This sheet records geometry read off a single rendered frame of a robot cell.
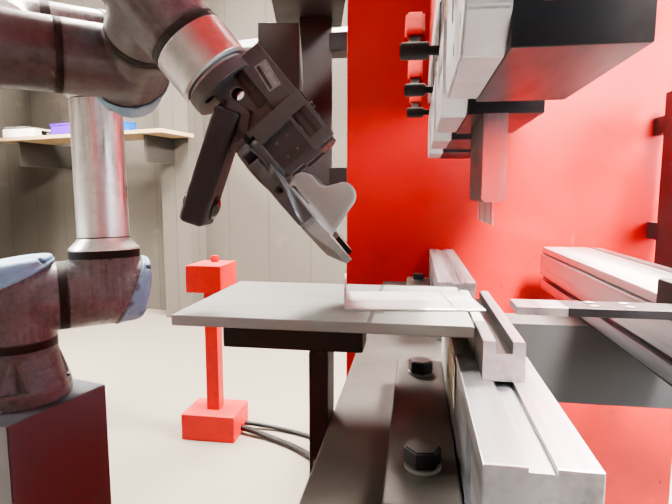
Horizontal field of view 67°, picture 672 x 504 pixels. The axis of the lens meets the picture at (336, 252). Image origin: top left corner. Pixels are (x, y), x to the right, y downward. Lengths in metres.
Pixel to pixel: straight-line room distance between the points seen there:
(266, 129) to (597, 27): 0.29
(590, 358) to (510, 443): 0.70
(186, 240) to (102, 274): 3.71
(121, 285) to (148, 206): 4.24
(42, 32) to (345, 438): 0.48
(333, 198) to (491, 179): 0.14
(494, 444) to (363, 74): 1.18
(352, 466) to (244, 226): 4.12
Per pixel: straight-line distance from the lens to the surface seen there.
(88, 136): 0.95
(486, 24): 0.27
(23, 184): 6.41
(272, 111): 0.48
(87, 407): 0.99
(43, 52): 0.59
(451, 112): 0.47
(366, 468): 0.47
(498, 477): 0.29
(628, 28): 0.28
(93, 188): 0.94
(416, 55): 0.57
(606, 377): 1.02
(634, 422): 1.58
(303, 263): 4.28
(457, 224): 1.36
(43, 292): 0.92
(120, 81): 0.60
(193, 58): 0.50
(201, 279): 2.28
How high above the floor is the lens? 1.11
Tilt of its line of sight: 6 degrees down
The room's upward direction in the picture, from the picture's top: straight up
